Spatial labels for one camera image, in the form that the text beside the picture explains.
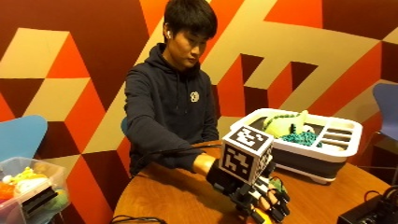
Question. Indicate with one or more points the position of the white earbud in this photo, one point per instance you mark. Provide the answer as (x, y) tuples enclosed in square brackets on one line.
[(168, 34)]

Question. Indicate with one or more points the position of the person in dark hoodie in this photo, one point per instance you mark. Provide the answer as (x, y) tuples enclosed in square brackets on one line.
[(165, 102)]

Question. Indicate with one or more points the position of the clear plastic storage bin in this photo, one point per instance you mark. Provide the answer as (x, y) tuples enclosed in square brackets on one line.
[(12, 214)]

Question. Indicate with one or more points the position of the teal crocheted toy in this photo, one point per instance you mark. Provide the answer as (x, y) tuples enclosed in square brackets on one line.
[(305, 138)]

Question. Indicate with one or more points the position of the blue chair behind person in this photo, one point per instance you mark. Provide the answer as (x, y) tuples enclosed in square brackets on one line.
[(124, 126)]

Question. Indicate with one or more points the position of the yellow and white soft toy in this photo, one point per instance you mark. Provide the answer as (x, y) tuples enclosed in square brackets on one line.
[(28, 179)]

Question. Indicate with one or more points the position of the yellow-green soft toy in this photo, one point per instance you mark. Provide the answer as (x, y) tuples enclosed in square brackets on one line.
[(284, 124)]

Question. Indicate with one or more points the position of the white and grey dish tub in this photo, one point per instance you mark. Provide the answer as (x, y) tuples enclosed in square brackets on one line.
[(314, 158)]

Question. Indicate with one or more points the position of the green soft ball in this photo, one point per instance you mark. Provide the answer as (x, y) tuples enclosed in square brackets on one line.
[(60, 199)]

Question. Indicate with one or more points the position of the purple-blue chair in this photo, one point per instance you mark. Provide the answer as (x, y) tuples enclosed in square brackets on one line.
[(387, 105)]

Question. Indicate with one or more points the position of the orange and green soft toy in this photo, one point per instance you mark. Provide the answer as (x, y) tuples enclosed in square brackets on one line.
[(264, 201)]

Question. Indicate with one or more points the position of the black electronic device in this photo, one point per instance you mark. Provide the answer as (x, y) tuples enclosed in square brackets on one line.
[(365, 213)]

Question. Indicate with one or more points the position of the white cube with black markers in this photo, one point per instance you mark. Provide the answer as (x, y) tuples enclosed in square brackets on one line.
[(244, 152)]

